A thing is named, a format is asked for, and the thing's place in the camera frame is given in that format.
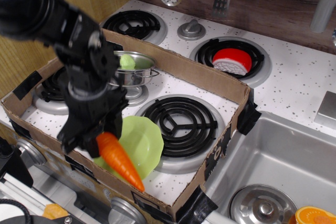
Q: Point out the silver toy sink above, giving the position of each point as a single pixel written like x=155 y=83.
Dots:
x=292 y=158

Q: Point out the small silver metal pot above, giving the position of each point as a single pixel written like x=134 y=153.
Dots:
x=141 y=75

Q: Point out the black burner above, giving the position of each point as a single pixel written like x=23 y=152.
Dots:
x=48 y=97
x=261 y=68
x=137 y=24
x=189 y=126

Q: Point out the hanging silver spatula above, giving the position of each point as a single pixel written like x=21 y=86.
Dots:
x=220 y=8

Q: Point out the silver faucet handle block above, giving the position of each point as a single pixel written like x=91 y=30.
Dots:
x=326 y=112

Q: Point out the orange toy carrot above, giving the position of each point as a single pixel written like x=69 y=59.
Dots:
x=116 y=157

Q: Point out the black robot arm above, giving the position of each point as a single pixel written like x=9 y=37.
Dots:
x=77 y=40

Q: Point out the red toy cheese wedge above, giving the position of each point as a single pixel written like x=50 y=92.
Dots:
x=232 y=60

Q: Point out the brown cardboard fence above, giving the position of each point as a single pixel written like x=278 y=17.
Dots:
x=200 y=76

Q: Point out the front right black burner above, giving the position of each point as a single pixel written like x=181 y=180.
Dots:
x=189 y=126

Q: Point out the green toy broccoli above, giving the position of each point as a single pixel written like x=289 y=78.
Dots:
x=127 y=62

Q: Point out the back right black burner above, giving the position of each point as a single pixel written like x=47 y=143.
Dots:
x=261 y=68

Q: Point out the silver oven dial left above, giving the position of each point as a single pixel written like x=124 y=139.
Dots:
x=30 y=155

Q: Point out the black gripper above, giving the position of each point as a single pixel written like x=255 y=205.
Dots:
x=90 y=116

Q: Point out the silver middle stove knob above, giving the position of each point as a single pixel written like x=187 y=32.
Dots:
x=137 y=95

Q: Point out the silver oven dial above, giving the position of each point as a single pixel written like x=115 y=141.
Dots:
x=123 y=212
x=30 y=155

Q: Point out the light green plastic plate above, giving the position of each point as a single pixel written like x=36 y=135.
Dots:
x=142 y=141

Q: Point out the silver faucet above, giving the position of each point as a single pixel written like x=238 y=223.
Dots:
x=322 y=15

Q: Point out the back left black burner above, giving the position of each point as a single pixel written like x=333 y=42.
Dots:
x=137 y=24

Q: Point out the orange slice toy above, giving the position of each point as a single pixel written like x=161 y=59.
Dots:
x=312 y=215

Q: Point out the black clamp device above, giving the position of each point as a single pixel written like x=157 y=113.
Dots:
x=11 y=163

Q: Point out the silver pot lid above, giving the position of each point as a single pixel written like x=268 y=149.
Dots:
x=261 y=204

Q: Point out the silver oven dial right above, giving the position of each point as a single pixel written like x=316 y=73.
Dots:
x=123 y=212

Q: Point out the front left black burner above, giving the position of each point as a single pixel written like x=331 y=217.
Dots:
x=48 y=97

